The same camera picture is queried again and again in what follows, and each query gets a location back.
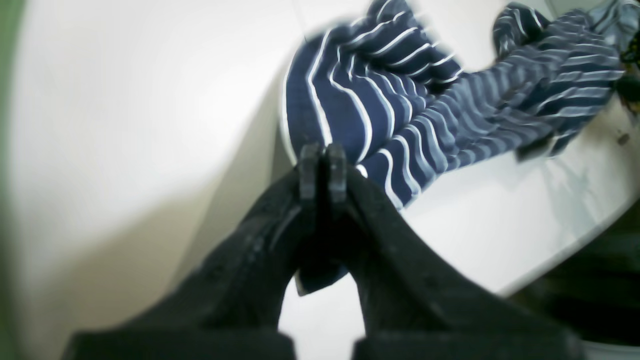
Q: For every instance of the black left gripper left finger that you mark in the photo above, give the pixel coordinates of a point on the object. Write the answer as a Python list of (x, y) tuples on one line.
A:
[(229, 307)]

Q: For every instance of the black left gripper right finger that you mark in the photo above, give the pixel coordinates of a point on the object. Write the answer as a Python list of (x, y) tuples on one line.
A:
[(416, 306)]

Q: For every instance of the navy white striped t-shirt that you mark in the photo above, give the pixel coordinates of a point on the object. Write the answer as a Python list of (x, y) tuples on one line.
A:
[(406, 112)]

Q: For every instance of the grey crumpled cloth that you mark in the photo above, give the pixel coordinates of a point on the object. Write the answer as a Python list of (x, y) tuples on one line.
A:
[(617, 21)]

